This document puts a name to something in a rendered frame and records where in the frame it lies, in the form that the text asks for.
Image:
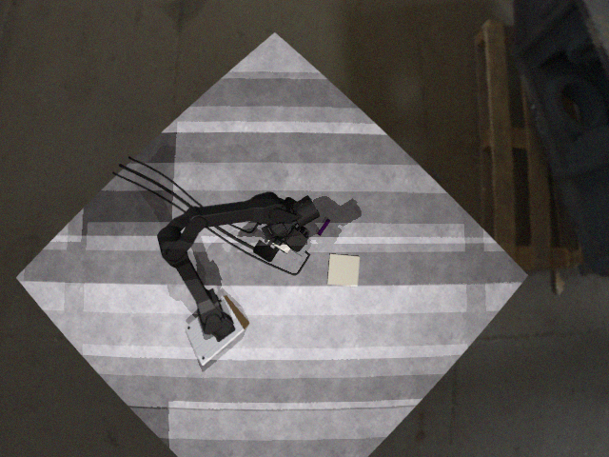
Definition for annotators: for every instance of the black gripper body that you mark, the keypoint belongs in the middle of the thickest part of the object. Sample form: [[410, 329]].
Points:
[[265, 250]]

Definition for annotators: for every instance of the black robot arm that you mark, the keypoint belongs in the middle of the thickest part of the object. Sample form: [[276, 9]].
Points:
[[264, 208]]

